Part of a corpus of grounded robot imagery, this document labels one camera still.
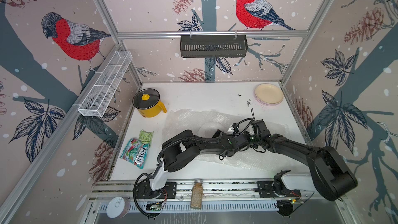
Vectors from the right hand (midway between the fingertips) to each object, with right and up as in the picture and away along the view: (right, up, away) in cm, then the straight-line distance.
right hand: (239, 137), depth 90 cm
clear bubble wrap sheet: (-22, +8, +6) cm, 24 cm away
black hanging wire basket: (-15, +59, +14) cm, 62 cm away
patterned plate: (-18, +4, +2) cm, 19 cm away
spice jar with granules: (-25, -20, -22) cm, 38 cm away
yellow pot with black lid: (-59, +20, +11) cm, 63 cm away
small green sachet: (-56, 0, 0) cm, 56 cm away
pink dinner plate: (+23, +19, +13) cm, 32 cm away
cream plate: (+27, +26, +21) cm, 43 cm away
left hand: (-8, +1, -1) cm, 8 cm away
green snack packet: (-59, -6, -8) cm, 60 cm away
